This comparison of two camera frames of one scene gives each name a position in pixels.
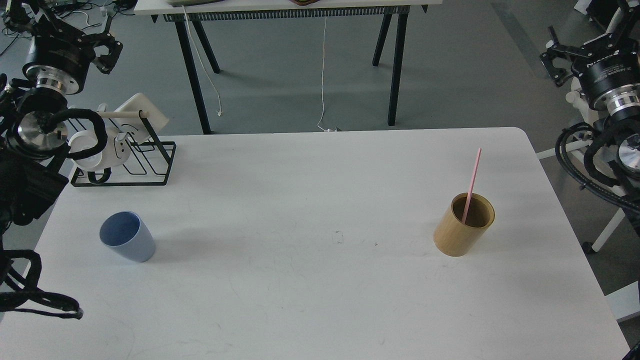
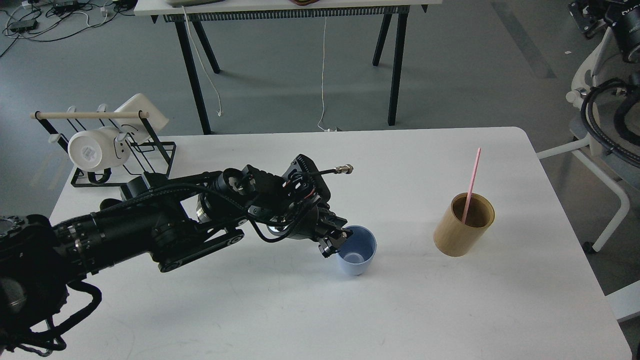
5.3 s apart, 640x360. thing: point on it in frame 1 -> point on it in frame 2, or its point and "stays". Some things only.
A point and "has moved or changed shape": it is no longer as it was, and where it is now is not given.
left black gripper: [59, 58] -> [294, 204]
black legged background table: [187, 13] stays
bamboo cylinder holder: [452, 237] stays
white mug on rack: [115, 152] stays
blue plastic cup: [125, 233] has moved or changed shape
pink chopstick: [471, 187] stays
